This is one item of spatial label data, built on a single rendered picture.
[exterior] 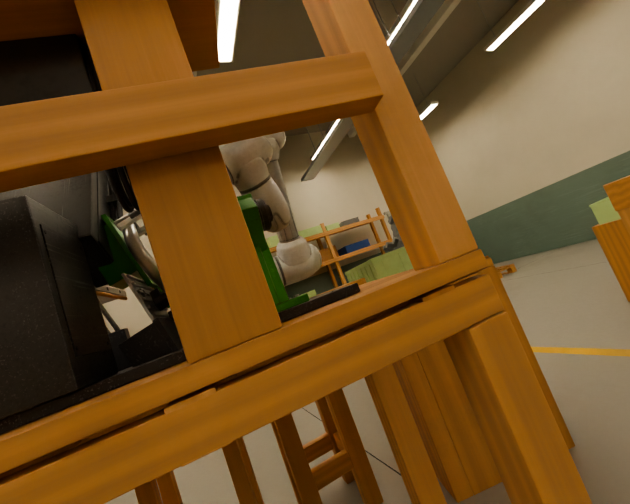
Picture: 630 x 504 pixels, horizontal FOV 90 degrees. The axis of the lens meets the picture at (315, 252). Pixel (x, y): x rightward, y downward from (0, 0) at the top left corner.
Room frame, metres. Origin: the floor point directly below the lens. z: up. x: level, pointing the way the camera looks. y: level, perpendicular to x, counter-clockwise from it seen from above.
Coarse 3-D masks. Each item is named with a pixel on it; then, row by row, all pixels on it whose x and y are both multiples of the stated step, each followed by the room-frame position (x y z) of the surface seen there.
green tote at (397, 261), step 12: (396, 252) 1.36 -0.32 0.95; (360, 264) 1.52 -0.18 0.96; (372, 264) 1.35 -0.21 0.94; (384, 264) 1.35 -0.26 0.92; (396, 264) 1.36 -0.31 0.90; (408, 264) 1.37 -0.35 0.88; (348, 276) 1.89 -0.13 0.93; (360, 276) 1.62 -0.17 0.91; (372, 276) 1.42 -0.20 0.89; (384, 276) 1.35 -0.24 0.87
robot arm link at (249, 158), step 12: (228, 144) 0.80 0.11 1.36; (240, 144) 0.80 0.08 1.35; (252, 144) 0.81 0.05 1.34; (264, 144) 0.83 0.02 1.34; (228, 156) 0.79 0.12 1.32; (240, 156) 0.79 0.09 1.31; (252, 156) 0.81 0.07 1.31; (264, 156) 0.84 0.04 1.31; (228, 168) 0.79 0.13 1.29; (240, 168) 0.80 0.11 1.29; (252, 168) 0.82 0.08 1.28; (264, 168) 0.85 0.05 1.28; (240, 180) 0.83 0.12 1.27; (252, 180) 0.83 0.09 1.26; (264, 180) 0.85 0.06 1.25; (240, 192) 0.87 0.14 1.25
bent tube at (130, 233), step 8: (128, 216) 0.74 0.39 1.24; (136, 224) 0.76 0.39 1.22; (128, 232) 0.70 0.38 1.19; (136, 232) 0.71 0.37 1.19; (128, 240) 0.68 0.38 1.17; (136, 240) 0.69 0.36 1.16; (128, 248) 0.68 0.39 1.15; (136, 248) 0.68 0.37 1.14; (144, 248) 0.69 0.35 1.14; (136, 256) 0.68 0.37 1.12; (144, 256) 0.68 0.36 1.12; (144, 264) 0.68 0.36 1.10; (152, 264) 0.69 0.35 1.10; (152, 272) 0.69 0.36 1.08; (160, 280) 0.71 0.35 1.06; (160, 288) 0.74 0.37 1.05
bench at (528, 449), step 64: (320, 320) 0.49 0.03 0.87; (384, 320) 0.53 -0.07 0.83; (448, 320) 0.56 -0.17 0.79; (128, 384) 0.52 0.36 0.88; (192, 384) 0.44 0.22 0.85; (256, 384) 0.46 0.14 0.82; (320, 384) 0.49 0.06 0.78; (384, 384) 1.15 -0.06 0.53; (512, 384) 0.57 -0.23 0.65; (0, 448) 0.38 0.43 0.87; (64, 448) 0.78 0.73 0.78; (128, 448) 0.42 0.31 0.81; (192, 448) 0.44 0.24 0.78; (512, 448) 0.58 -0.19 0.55
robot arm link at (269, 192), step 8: (224, 144) 1.10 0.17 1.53; (264, 184) 0.86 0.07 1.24; (272, 184) 0.88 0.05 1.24; (248, 192) 0.86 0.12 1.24; (256, 192) 0.85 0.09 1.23; (264, 192) 0.86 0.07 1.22; (272, 192) 0.87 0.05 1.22; (280, 192) 0.91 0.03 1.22; (264, 200) 0.87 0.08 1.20; (272, 200) 0.88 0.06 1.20; (280, 200) 0.90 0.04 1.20; (272, 208) 0.89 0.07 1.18; (280, 208) 0.90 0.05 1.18; (288, 208) 0.94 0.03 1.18; (280, 216) 0.91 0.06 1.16; (288, 216) 0.94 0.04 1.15; (272, 224) 0.92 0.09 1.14; (280, 224) 0.93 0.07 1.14; (272, 232) 0.97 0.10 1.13
